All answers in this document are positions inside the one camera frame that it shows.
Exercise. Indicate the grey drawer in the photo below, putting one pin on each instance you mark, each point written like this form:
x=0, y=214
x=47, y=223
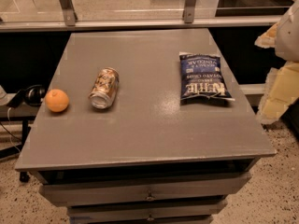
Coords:
x=148, y=189
x=145, y=211

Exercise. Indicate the metal glass railing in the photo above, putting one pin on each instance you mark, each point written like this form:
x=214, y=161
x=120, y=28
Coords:
x=84, y=15

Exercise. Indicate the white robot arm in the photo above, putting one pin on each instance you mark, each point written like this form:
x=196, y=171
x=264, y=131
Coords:
x=282, y=85

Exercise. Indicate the orange fruit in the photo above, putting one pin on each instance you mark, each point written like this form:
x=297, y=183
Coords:
x=56, y=100

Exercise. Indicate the black headphones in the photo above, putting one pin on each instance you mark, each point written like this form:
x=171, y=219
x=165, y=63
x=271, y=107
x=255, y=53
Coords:
x=32, y=96

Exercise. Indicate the black side table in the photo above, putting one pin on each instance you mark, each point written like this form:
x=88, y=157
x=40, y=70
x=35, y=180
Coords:
x=16, y=123

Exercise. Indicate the grey drawer cabinet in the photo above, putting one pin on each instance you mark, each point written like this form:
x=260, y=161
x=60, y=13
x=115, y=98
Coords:
x=148, y=132

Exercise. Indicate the orange soda can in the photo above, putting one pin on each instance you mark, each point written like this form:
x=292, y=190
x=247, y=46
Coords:
x=105, y=88

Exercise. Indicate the top grey drawer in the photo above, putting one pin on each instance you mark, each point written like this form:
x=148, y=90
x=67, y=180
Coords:
x=148, y=189

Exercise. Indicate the blue kettle chips bag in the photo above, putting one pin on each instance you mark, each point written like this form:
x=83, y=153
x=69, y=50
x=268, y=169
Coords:
x=201, y=77

